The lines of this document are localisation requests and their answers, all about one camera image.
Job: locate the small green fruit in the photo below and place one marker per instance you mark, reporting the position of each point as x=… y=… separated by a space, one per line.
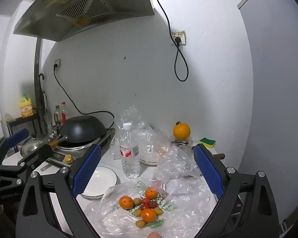
x=138 y=200
x=159 y=211
x=140 y=223
x=137 y=212

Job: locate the yellow oil bottle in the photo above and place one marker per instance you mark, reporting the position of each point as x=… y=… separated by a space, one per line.
x=26 y=109

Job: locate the gold cooker knob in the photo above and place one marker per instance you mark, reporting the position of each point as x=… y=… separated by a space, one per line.
x=69 y=158

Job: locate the black metal rack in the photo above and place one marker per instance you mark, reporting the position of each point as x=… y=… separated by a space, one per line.
x=19 y=120

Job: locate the large orange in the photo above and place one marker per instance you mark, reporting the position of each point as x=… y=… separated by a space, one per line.
x=181 y=132

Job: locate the white plate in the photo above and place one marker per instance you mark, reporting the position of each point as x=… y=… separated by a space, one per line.
x=101 y=178

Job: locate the small wall socket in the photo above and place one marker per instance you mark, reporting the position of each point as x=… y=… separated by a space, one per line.
x=57 y=62

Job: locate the green printed plastic bag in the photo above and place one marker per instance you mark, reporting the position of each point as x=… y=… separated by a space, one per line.
x=109 y=218

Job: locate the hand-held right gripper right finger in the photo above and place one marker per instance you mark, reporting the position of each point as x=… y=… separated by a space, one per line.
x=208 y=171

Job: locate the metal utensil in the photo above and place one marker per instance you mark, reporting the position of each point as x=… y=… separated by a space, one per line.
x=181 y=142

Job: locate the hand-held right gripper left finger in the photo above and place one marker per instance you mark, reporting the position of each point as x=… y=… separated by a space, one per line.
x=87 y=171

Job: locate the person's right hand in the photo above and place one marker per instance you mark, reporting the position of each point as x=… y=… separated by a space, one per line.
x=154 y=235

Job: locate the white wall socket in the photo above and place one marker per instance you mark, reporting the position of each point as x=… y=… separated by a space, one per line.
x=181 y=34

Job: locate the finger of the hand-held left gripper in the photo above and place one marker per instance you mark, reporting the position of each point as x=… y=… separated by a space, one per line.
x=16 y=136
x=37 y=153

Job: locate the white round container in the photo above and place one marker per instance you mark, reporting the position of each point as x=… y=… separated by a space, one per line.
x=151 y=158

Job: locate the clear water bottle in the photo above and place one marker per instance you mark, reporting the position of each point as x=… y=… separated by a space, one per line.
x=129 y=151

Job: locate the tangerine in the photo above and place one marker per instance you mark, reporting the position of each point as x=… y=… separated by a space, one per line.
x=148 y=215
x=126 y=202
x=151 y=193

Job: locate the red cherry tomato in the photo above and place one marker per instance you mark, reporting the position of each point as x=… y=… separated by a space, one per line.
x=153 y=204
x=146 y=200
x=144 y=207

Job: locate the crumpled clear plastic bag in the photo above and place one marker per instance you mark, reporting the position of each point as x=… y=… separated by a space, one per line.
x=173 y=163

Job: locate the steel range hood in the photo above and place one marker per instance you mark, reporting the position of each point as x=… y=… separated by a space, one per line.
x=52 y=22

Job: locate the grey vertical pipe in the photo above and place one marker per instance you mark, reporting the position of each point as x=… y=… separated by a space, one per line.
x=37 y=79

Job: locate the steel induction cooker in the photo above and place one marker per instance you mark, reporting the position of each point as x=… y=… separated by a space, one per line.
x=58 y=156

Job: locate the dark sauce bottle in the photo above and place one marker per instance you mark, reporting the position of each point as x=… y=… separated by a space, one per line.
x=56 y=115

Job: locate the black wok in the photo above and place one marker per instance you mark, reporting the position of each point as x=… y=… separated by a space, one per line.
x=84 y=129

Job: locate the yellow green sponge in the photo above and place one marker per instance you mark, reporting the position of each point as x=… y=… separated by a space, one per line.
x=208 y=143

